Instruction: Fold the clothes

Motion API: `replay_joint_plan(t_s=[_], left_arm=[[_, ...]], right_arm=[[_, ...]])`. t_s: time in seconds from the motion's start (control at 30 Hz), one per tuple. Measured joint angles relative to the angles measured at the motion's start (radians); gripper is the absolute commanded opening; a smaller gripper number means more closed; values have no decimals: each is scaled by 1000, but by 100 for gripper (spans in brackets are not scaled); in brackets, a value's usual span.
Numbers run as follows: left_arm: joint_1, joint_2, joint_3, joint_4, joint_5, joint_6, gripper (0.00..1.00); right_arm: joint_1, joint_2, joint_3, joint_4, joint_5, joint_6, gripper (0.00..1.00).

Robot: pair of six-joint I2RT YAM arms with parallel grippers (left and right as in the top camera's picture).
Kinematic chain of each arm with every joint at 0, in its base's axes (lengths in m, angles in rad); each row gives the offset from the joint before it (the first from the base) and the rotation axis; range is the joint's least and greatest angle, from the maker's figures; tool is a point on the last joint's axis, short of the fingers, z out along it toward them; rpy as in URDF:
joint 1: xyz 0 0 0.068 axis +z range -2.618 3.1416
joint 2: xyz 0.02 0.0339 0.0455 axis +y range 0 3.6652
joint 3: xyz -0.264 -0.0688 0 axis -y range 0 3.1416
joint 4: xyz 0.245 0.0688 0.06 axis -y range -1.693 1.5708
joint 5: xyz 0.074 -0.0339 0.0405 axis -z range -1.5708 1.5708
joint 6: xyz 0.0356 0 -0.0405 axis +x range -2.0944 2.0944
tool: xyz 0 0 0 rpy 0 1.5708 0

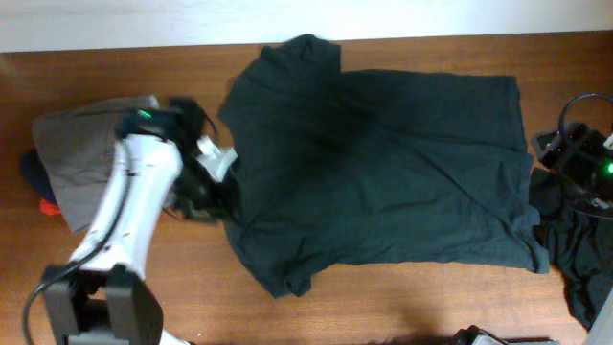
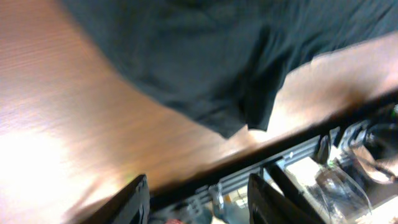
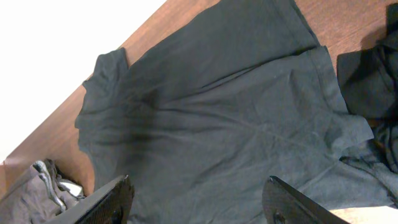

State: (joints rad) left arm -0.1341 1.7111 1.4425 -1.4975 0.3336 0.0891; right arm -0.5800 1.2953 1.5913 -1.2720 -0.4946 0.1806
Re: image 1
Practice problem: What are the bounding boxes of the navy folded garment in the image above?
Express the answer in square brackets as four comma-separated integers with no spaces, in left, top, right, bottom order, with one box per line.
[19,149,57,205]

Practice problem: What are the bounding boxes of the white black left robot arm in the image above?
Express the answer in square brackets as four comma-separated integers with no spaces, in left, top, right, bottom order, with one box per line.
[21,97,239,345]

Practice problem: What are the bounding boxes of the orange folded garment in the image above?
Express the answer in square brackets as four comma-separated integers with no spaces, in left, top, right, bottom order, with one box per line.
[39,198,61,217]

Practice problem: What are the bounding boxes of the dark green t-shirt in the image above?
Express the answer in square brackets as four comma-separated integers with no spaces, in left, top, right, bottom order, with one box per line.
[219,34,550,298]

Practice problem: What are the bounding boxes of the grey folded trousers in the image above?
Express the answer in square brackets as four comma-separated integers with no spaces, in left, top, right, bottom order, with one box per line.
[32,95,160,233]

